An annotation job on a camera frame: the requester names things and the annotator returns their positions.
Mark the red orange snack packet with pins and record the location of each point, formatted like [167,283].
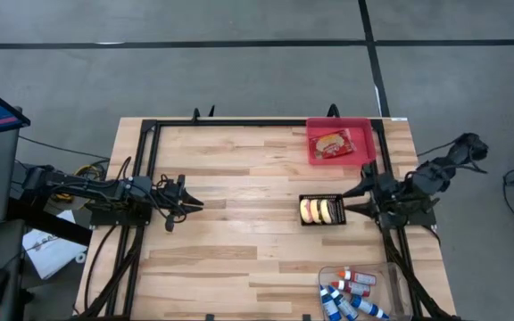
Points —
[328,145]

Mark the black stand beam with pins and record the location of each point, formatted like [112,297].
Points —
[52,225]

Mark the clear plastic container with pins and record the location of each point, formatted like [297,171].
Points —
[395,285]

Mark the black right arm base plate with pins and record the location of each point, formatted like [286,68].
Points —
[422,219]

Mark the orange glitter glue bottle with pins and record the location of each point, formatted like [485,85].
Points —
[358,277]

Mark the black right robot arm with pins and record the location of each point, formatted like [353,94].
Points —
[435,171]

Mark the black mesh basket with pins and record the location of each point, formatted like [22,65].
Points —
[340,209]

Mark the chocolate striped toy donut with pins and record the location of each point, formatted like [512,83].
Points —
[315,211]
[326,211]

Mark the dark grey desk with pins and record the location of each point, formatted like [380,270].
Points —
[14,249]

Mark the white printed paper sheet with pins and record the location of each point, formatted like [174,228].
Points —
[47,254]

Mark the red glitter glue bottle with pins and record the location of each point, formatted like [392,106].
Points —
[351,288]

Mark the black aluminium table frame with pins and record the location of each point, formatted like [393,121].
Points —
[239,122]

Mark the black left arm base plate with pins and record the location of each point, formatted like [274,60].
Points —
[118,219]

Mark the red plastic tray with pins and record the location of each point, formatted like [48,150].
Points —
[363,153]

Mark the pink frosted toy donut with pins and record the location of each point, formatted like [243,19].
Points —
[305,211]

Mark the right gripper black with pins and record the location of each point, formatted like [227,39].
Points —
[386,198]

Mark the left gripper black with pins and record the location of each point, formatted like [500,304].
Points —
[174,203]

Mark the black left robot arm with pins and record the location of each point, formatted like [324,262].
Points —
[87,189]

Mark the black table clamp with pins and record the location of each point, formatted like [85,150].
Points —
[306,317]
[212,111]
[196,114]
[210,317]
[333,110]

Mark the yellow tool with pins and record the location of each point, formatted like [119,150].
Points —
[63,197]

